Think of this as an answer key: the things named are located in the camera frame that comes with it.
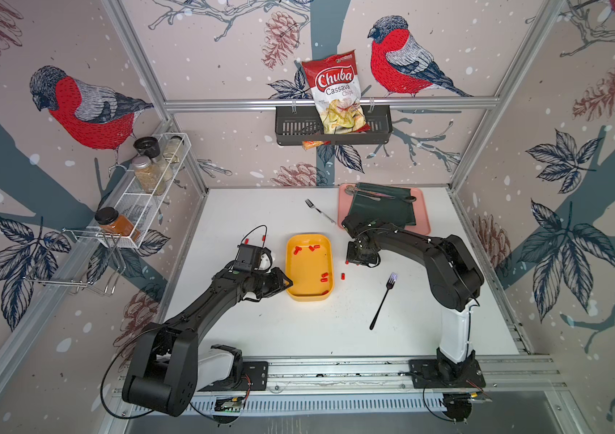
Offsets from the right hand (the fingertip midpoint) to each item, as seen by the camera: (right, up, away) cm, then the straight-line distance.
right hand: (352, 259), depth 96 cm
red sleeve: (-34, +7, +7) cm, 36 cm away
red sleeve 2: (-41, +5, +7) cm, 42 cm away
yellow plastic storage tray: (-16, -2, +2) cm, 17 cm away
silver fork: (-15, +19, +18) cm, 31 cm away
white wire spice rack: (-66, +20, -21) cm, 72 cm away
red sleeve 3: (-4, -6, -2) cm, 7 cm away
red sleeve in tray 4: (-11, -7, -4) cm, 13 cm away
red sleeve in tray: (-21, +3, +4) cm, 21 cm away
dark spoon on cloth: (+14, +24, +22) cm, 36 cm away
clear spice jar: (-60, +37, -11) cm, 71 cm away
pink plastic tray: (+32, +19, +18) cm, 41 cm away
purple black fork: (+13, -8, -4) cm, 16 cm away
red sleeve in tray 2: (-15, +3, +4) cm, 16 cm away
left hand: (-21, -4, -12) cm, 24 cm away
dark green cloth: (+21, +18, +17) cm, 32 cm away
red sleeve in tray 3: (-10, -5, -3) cm, 12 cm away
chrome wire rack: (-65, +7, -38) cm, 76 cm away
